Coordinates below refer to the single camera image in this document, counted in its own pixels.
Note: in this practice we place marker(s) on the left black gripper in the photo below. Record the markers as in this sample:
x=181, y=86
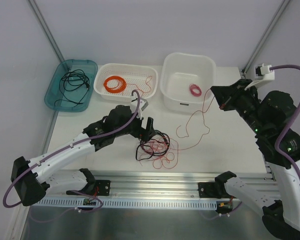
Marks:
x=145, y=131

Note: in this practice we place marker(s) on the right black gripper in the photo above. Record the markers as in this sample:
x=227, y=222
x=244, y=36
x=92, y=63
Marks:
x=230, y=96

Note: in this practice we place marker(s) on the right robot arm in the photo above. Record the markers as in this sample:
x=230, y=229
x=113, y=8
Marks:
x=280, y=146

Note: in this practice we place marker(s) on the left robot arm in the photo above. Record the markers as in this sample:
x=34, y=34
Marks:
x=33, y=179

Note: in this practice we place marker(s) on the white plastic tub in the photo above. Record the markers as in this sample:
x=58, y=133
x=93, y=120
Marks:
x=186, y=80

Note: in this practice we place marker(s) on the white perforated plastic basket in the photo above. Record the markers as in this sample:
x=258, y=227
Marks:
x=142, y=78

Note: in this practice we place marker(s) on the teal transparent plastic tray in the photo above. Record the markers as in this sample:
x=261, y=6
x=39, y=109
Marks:
x=71, y=86

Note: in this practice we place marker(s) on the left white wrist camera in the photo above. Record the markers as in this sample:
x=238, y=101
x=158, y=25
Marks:
x=138, y=105

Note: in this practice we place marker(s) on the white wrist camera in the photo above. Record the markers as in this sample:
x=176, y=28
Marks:
x=263, y=76
x=138, y=105

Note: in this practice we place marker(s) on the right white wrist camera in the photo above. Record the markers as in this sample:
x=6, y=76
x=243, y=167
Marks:
x=263, y=76

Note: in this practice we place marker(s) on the aluminium mounting rail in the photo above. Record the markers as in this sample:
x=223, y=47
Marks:
x=154, y=185

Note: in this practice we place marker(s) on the white slotted cable duct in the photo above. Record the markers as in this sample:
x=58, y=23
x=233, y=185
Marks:
x=129, y=203

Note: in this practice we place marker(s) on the right aluminium frame post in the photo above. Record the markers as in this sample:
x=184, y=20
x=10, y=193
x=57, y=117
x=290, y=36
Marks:
x=265, y=36

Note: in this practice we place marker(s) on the aluminium frame post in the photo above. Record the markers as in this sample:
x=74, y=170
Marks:
x=45, y=28
x=265, y=36

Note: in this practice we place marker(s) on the left aluminium frame post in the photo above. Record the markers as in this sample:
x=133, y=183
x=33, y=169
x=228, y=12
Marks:
x=45, y=28

